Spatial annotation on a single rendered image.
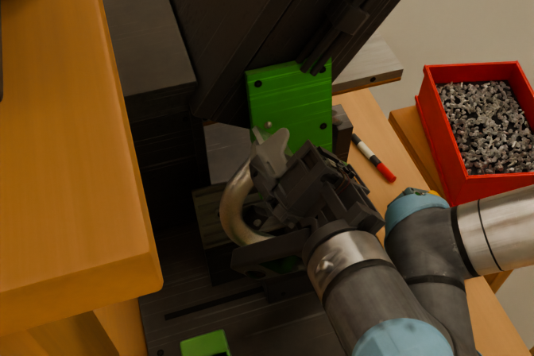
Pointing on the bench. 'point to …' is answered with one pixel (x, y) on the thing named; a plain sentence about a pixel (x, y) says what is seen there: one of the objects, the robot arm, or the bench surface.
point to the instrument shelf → (67, 159)
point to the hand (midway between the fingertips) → (267, 156)
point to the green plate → (292, 102)
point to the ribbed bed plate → (202, 197)
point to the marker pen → (373, 159)
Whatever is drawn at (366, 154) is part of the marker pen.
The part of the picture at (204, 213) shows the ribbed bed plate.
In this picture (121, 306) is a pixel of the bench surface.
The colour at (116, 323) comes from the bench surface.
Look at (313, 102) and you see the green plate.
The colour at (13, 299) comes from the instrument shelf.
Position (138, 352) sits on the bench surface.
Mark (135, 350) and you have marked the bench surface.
